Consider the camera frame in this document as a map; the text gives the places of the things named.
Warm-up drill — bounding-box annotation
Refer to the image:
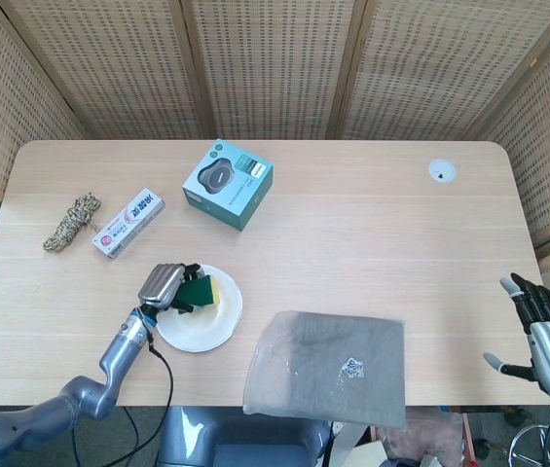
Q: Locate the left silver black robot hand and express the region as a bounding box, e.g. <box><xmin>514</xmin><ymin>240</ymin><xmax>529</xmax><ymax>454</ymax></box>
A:
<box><xmin>136</xmin><ymin>262</ymin><xmax>207</xmax><ymax>317</ymax></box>

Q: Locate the green yellow sponge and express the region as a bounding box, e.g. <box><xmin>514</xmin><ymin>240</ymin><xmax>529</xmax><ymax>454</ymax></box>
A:
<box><xmin>176</xmin><ymin>274</ymin><xmax>222</xmax><ymax>310</ymax></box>

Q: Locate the white round plate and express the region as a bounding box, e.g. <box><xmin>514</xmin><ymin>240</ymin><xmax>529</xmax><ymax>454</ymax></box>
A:
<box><xmin>155</xmin><ymin>265</ymin><xmax>244</xmax><ymax>353</ymax></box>

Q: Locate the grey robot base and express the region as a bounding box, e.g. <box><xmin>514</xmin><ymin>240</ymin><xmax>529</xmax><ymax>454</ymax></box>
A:
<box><xmin>157</xmin><ymin>406</ymin><xmax>337</xmax><ymax>467</ymax></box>

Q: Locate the white toothpaste box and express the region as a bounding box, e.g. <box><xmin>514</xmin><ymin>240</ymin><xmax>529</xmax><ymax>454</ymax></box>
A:
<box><xmin>91</xmin><ymin>187</ymin><xmax>167</xmax><ymax>260</ymax></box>

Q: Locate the teal product box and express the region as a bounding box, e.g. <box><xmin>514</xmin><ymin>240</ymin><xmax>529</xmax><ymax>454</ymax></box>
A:
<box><xmin>181</xmin><ymin>138</ymin><xmax>275</xmax><ymax>233</ymax></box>

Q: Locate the pink plastic bag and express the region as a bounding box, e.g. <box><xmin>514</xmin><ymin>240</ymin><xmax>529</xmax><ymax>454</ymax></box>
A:
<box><xmin>385</xmin><ymin>413</ymin><xmax>466</xmax><ymax>467</ymax></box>

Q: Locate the grey cloth in plastic bag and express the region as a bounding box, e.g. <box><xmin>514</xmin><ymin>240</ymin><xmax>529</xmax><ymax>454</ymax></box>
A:
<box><xmin>242</xmin><ymin>310</ymin><xmax>408</xmax><ymax>432</ymax></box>

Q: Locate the QR code sticker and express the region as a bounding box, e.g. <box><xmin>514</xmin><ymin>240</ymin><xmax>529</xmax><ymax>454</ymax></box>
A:
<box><xmin>340</xmin><ymin>357</ymin><xmax>367</xmax><ymax>381</ymax></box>

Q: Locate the bamboo folding screen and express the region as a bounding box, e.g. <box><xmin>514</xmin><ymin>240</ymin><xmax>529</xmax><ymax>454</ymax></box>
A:
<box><xmin>0</xmin><ymin>0</ymin><xmax>550</xmax><ymax>351</ymax></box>

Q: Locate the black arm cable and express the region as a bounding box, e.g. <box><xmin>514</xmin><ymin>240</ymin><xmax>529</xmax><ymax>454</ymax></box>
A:
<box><xmin>69</xmin><ymin>340</ymin><xmax>174</xmax><ymax>467</ymax></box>

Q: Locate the braided rope bundle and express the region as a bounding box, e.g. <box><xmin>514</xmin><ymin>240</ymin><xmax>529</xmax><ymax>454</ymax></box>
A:
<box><xmin>42</xmin><ymin>193</ymin><xmax>102</xmax><ymax>253</ymax></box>

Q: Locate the white table cable grommet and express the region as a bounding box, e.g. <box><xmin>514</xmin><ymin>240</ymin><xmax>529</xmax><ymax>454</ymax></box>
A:
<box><xmin>427</xmin><ymin>159</ymin><xmax>458</xmax><ymax>184</ymax></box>

